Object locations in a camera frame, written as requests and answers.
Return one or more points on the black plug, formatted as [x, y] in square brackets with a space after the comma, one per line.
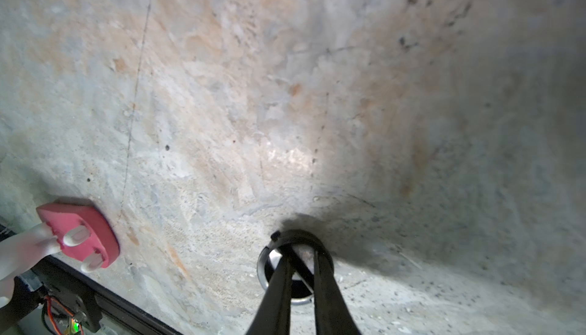
[299, 247]

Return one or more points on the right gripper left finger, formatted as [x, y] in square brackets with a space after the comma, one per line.
[274, 313]

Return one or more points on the white bunny on pink base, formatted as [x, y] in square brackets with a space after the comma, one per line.
[80, 232]

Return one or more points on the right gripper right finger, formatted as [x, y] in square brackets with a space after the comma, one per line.
[331, 313]

